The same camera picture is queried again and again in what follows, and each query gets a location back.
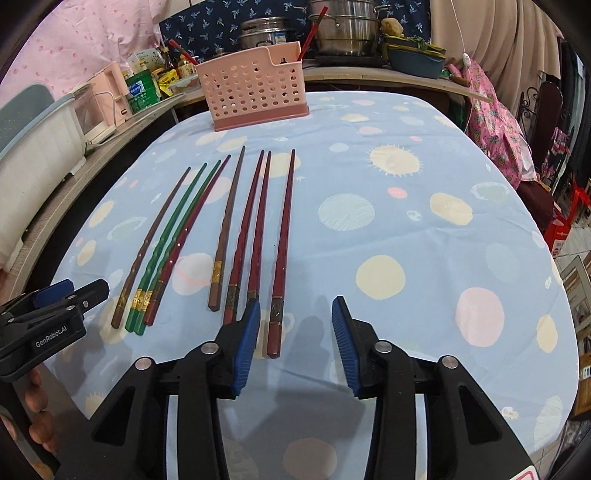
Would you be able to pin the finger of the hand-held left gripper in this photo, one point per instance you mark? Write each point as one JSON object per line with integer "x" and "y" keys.
{"x": 53, "y": 293}
{"x": 90, "y": 293}

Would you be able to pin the blue bowl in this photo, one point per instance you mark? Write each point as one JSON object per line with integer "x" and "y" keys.
{"x": 411, "y": 62}

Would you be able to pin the white tub with blue lid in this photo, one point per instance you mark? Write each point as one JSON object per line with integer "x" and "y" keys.
{"x": 37, "y": 152}

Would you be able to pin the red stool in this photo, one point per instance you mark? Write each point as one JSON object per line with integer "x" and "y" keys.
{"x": 561, "y": 226}

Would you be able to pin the black induction cooker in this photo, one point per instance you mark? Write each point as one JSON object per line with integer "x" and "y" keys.
{"x": 351, "y": 60}

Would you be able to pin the blue floral cloth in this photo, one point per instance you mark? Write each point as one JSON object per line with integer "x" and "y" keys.
{"x": 207, "y": 23}

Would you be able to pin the dark sauce bottle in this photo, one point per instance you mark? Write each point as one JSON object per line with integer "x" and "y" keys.
{"x": 171, "y": 57}

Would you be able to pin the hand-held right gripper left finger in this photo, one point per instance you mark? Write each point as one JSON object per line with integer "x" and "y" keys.
{"x": 244, "y": 355}

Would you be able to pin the white carton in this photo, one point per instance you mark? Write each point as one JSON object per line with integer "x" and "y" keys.
{"x": 145, "y": 59}

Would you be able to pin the brown chopstick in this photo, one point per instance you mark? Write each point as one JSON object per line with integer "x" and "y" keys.
{"x": 137, "y": 264}
{"x": 225, "y": 240}

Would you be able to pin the dark red chopstick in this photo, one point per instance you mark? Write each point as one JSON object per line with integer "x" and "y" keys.
{"x": 172, "y": 262}

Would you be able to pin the dark chair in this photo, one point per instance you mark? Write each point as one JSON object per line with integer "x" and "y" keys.
{"x": 549, "y": 110}

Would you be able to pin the yellow packets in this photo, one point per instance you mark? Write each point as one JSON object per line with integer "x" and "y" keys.
{"x": 167, "y": 81}

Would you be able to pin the pink perforated utensil basket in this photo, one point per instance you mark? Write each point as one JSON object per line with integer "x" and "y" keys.
{"x": 249, "y": 92}

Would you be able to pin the pink kettle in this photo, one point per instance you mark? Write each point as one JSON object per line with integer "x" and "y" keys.
{"x": 111, "y": 97}

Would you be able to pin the person's left hand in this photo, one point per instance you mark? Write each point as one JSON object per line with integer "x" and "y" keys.
{"x": 39, "y": 406}

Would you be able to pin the clear food container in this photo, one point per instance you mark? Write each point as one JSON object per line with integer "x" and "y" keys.
{"x": 184, "y": 83}

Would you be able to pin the brown lumpy root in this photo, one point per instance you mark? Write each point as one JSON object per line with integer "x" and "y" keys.
{"x": 392, "y": 27}

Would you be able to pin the pink floral cloth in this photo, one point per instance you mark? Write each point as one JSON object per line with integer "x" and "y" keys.
{"x": 503, "y": 134}

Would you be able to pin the green tin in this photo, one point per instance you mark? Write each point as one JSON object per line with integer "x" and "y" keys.
{"x": 143, "y": 92}

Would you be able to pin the large steel steamer pot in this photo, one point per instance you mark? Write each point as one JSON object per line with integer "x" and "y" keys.
{"x": 344, "y": 27}

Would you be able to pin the blue dotted tablecloth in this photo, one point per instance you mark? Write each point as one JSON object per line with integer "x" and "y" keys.
{"x": 392, "y": 230}

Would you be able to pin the pink curtain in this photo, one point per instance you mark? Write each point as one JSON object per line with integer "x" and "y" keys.
{"x": 83, "y": 37}

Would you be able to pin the glass jug appliance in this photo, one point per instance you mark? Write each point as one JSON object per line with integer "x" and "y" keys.
{"x": 85, "y": 115}

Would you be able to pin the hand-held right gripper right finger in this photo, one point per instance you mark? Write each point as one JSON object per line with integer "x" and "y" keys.
{"x": 346, "y": 355}

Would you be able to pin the silver rice cooker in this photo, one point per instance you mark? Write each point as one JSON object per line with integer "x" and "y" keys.
{"x": 265, "y": 32}

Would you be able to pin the yellow dish with greens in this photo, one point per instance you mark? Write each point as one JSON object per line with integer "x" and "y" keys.
{"x": 415, "y": 44}

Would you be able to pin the green chopstick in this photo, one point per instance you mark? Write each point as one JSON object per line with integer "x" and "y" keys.
{"x": 161, "y": 264}
{"x": 151, "y": 264}

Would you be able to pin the beige curtain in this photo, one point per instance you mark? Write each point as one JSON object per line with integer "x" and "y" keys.
{"x": 498, "y": 37}

